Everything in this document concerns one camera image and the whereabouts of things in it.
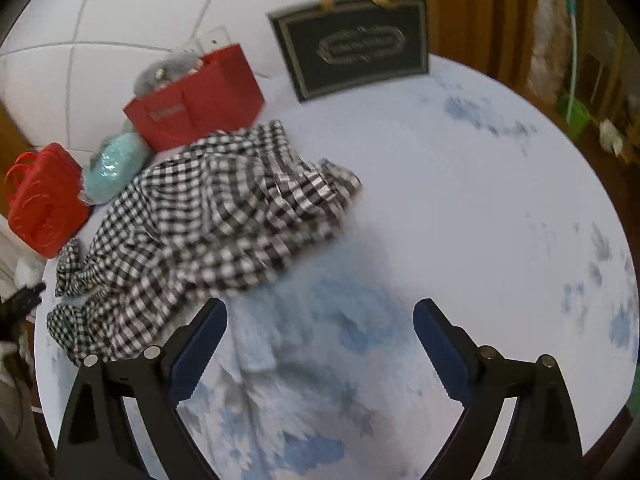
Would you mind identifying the red paper bag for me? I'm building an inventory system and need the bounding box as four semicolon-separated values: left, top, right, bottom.
123;44;266;153

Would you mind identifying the teal wrapped packet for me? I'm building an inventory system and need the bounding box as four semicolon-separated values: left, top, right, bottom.
81;130;151;206

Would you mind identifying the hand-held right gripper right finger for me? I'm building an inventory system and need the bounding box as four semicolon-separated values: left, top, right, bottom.
412;298;586;480

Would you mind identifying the grey plush toy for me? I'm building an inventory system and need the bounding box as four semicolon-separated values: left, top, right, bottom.
134;50;205;97

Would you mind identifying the black gift bag gold print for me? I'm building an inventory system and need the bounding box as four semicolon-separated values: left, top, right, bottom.
266;0;431;103

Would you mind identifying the black white checked garment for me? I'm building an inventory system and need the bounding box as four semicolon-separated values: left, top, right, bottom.
46;120;364;367

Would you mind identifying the red plastic handbag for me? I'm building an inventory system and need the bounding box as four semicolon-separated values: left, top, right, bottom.
4;142;92;260

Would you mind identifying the teal handled broom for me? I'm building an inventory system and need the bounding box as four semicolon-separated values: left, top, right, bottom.
564;0;583;111

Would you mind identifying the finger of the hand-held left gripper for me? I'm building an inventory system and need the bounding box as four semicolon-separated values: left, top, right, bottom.
0;282;47;322

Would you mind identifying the brown wooden panel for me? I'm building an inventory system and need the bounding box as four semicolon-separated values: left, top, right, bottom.
0;102;33;153

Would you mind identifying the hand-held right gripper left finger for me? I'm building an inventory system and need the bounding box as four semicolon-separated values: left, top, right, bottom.
55;298;228;480

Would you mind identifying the green dustpan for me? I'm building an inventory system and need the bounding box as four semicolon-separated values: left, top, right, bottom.
556;91;594;140

